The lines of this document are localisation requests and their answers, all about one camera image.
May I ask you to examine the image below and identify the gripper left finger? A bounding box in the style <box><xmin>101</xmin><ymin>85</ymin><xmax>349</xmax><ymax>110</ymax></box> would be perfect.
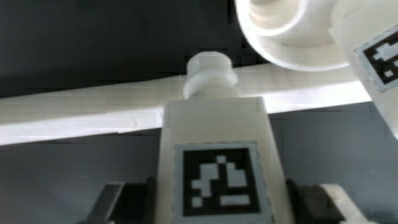
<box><xmin>77</xmin><ymin>177</ymin><xmax>156</xmax><ymax>224</ymax></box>

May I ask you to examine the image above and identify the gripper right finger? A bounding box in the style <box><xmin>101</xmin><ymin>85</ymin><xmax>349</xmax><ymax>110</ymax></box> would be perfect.
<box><xmin>285</xmin><ymin>180</ymin><xmax>378</xmax><ymax>224</ymax></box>

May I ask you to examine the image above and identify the white stool leg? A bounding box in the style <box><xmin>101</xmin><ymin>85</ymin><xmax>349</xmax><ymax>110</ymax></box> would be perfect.
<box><xmin>154</xmin><ymin>51</ymin><xmax>294</xmax><ymax>224</ymax></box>
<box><xmin>328</xmin><ymin>0</ymin><xmax>398</xmax><ymax>139</ymax></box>

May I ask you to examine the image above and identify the white round stool seat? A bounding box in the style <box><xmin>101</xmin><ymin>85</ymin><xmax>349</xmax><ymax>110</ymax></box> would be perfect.
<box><xmin>234</xmin><ymin>0</ymin><xmax>347</xmax><ymax>72</ymax></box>

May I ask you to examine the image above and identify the white U-shaped fence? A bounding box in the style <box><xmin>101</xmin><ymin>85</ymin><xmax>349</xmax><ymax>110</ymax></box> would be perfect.
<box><xmin>0</xmin><ymin>64</ymin><xmax>371</xmax><ymax>146</ymax></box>

